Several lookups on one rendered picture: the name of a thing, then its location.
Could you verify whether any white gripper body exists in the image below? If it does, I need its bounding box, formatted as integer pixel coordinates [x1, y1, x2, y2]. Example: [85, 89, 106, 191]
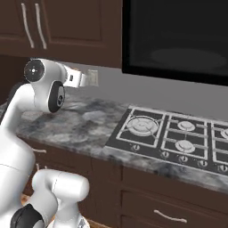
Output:
[78, 72, 88, 88]

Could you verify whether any black gas hob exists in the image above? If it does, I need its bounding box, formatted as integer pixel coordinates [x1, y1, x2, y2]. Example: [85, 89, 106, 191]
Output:
[104, 104, 228, 176]

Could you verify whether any black microwave oven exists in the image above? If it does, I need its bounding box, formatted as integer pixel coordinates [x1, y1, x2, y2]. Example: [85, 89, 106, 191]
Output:
[121, 0, 228, 87]

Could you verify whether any white wall outlet plate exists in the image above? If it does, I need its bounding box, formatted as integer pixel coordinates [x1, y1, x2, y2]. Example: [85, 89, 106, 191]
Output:
[87, 69, 100, 87]

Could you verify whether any dark brown wall cupboard door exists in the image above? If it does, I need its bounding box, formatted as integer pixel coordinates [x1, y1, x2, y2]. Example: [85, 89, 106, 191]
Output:
[0, 0, 37, 59]
[31, 0, 124, 69]

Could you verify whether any silver cupboard door handle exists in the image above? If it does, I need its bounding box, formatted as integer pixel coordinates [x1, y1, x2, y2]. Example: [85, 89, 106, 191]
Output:
[34, 2, 48, 51]
[20, 2, 36, 49]

